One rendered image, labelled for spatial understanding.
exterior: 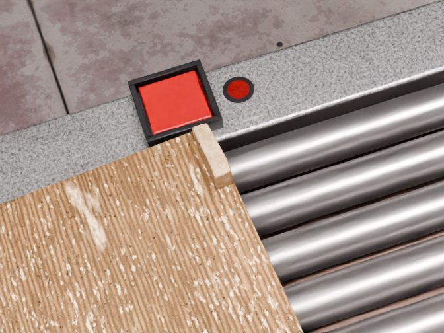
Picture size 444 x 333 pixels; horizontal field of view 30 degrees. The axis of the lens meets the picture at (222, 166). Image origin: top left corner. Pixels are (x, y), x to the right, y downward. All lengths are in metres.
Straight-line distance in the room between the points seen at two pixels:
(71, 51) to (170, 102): 1.28
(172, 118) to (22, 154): 0.15
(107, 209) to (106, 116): 0.12
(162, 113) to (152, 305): 0.20
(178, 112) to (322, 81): 0.15
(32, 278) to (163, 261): 0.12
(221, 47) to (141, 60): 0.20
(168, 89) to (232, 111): 0.07
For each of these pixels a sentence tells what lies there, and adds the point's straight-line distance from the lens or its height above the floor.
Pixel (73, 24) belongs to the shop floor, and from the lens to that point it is 2.14.
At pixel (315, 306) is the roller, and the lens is 0.72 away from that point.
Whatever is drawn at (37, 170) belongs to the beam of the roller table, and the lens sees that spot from 0.82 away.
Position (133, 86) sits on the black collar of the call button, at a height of 0.93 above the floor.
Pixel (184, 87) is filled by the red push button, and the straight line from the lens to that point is 0.82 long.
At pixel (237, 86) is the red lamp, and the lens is 0.83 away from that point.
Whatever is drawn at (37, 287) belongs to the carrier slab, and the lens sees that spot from 0.74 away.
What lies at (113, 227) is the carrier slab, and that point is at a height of 0.94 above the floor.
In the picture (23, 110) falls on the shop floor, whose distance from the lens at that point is 2.02.
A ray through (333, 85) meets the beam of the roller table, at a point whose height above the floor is 0.91.
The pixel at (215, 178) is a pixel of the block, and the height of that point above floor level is 0.96.
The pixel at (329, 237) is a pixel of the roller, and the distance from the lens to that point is 0.75.
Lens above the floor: 1.60
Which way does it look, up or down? 60 degrees down
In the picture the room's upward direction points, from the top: 9 degrees counter-clockwise
